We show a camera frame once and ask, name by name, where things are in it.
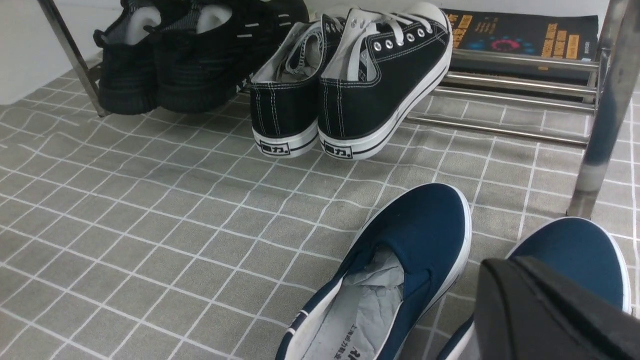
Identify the black canvas sneaker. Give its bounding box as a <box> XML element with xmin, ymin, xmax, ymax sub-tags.
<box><xmin>317</xmin><ymin>2</ymin><xmax>453</xmax><ymax>161</ymax></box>
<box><xmin>249</xmin><ymin>14</ymin><xmax>346</xmax><ymax>158</ymax></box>

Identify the grey checked floor cloth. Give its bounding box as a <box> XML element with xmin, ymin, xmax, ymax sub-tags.
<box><xmin>0</xmin><ymin>60</ymin><xmax>640</xmax><ymax>360</ymax></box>

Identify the metal shoe rack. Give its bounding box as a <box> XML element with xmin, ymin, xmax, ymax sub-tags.
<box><xmin>37</xmin><ymin>0</ymin><xmax>640</xmax><ymax>220</ymax></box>

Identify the black knit shoe right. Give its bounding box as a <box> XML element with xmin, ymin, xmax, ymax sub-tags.
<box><xmin>148</xmin><ymin>0</ymin><xmax>309</xmax><ymax>114</ymax></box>

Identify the black canvas sneaker left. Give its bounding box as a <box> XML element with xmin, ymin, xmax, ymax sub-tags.
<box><xmin>249</xmin><ymin>14</ymin><xmax>346</xmax><ymax>158</ymax></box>

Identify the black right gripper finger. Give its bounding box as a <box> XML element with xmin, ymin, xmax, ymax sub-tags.
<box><xmin>473</xmin><ymin>257</ymin><xmax>640</xmax><ymax>360</ymax></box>

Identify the black knit shoe left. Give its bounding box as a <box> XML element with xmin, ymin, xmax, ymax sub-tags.
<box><xmin>93</xmin><ymin>0</ymin><xmax>162</xmax><ymax>116</ymax></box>

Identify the black canvas sneaker right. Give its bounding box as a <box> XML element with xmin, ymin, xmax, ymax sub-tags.
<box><xmin>317</xmin><ymin>2</ymin><xmax>453</xmax><ymax>161</ymax></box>

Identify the dark colourful book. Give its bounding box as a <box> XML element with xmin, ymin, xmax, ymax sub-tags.
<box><xmin>445</xmin><ymin>9</ymin><xmax>599</xmax><ymax>85</ymax></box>

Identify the navy slip-on shoe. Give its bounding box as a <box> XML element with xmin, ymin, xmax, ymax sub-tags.
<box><xmin>438</xmin><ymin>217</ymin><xmax>633</xmax><ymax>360</ymax></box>
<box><xmin>275</xmin><ymin>182</ymin><xmax>472</xmax><ymax>360</ymax></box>

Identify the black knit shoe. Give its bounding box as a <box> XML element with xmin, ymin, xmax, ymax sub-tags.
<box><xmin>93</xmin><ymin>0</ymin><xmax>162</xmax><ymax>116</ymax></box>
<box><xmin>148</xmin><ymin>0</ymin><xmax>309</xmax><ymax>114</ymax></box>

